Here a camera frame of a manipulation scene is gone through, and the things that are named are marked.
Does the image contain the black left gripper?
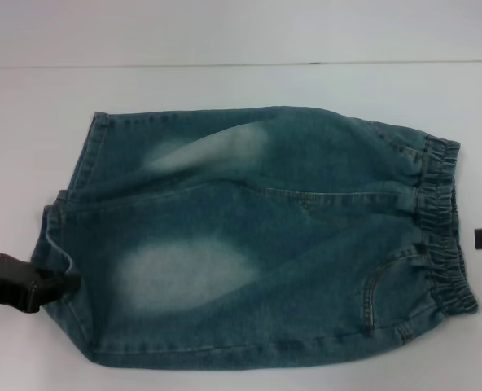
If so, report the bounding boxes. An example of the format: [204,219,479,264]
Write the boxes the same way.
[0,252,81,314]

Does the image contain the blue denim shorts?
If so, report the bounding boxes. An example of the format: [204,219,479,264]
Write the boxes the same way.
[29,106,480,378]

